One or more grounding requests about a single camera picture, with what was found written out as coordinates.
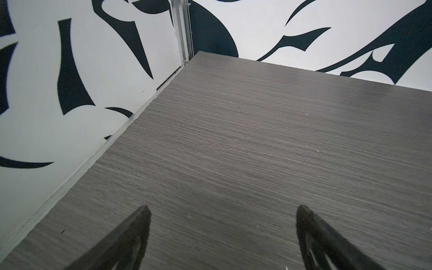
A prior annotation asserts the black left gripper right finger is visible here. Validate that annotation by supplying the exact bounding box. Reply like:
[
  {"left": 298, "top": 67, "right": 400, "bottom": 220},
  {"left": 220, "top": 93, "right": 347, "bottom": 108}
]
[{"left": 296, "top": 205, "right": 383, "bottom": 270}]

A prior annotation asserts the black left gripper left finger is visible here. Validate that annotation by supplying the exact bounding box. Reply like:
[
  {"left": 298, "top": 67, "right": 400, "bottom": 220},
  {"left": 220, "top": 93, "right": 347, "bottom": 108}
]
[{"left": 65, "top": 205, "right": 151, "bottom": 270}]

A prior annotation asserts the aluminium frame corner post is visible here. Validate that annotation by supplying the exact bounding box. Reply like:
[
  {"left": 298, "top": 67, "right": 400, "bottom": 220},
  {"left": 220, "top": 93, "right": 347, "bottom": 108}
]
[{"left": 170, "top": 0, "right": 195, "bottom": 66}]

